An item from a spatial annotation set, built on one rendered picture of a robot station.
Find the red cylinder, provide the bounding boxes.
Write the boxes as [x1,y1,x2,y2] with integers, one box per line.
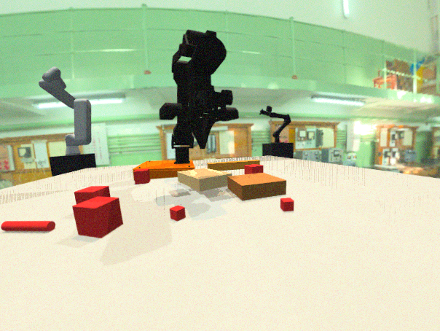
[1,221,55,231]

